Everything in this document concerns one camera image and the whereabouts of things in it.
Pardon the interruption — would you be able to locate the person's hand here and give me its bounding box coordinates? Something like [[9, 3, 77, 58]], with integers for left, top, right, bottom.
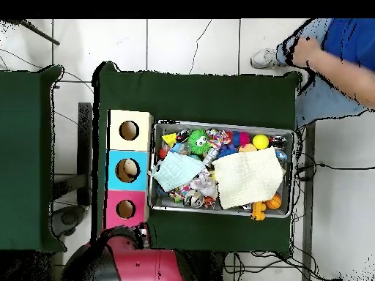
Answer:
[[292, 37, 323, 68]]

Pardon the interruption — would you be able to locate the wooden box with three holes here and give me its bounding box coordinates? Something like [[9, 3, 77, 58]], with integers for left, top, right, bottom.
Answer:
[[103, 109, 155, 231]]

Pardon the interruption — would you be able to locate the white shoe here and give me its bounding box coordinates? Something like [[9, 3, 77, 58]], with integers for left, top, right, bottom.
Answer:
[[250, 48, 283, 70]]

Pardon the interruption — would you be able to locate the person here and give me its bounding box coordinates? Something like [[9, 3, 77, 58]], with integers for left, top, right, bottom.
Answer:
[[276, 18, 375, 128]]

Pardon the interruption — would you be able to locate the yellow ball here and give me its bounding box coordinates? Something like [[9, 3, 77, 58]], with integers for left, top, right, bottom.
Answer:
[[252, 133, 270, 151]]

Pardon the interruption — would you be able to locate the blue spiky ball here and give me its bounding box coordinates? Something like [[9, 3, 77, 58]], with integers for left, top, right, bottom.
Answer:
[[218, 143, 239, 159]]

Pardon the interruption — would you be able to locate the cream muslin cloth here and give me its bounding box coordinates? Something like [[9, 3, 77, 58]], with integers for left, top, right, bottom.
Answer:
[[211, 146, 286, 211]]

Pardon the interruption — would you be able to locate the silver toy car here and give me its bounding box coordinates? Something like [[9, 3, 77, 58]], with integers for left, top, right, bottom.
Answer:
[[202, 146, 220, 166]]

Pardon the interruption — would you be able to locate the green spiky toy with eyes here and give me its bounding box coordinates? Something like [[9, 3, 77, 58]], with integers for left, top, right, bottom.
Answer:
[[187, 128, 211, 155]]

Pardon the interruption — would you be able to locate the small orange basketball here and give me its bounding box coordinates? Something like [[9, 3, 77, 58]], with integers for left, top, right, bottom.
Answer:
[[265, 193, 283, 211]]

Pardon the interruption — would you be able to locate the yellow cheese wedge toy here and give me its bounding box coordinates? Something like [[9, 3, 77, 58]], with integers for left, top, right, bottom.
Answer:
[[161, 132, 178, 147]]

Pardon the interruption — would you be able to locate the orange plastic toy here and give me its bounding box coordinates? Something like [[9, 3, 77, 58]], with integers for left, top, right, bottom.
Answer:
[[250, 201, 267, 221]]

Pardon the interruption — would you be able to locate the light blue muslin cloth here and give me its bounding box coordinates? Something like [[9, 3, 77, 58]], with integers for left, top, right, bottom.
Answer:
[[150, 151, 206, 193]]

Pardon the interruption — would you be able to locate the black stand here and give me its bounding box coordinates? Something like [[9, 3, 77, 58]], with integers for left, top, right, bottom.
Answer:
[[77, 102, 93, 206]]

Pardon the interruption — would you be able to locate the dark thin rod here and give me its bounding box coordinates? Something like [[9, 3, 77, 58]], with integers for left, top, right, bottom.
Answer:
[[8, 18, 61, 47]]

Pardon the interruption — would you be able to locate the grey plastic base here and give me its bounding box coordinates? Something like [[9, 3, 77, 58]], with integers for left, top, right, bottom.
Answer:
[[51, 204, 86, 239]]

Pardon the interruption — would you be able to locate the dark green side tablecloth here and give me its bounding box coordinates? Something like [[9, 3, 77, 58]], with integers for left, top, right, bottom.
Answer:
[[0, 64, 67, 253]]

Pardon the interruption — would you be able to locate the black floor cable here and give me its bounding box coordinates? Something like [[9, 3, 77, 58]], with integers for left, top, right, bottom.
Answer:
[[295, 162, 375, 182]]

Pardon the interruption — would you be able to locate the multicolour rope toy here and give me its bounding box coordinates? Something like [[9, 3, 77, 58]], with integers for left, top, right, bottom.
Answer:
[[206, 128, 232, 149]]

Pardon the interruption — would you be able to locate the shallow wire mesh bin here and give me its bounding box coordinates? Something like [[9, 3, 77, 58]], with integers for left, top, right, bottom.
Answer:
[[147, 119, 296, 219]]

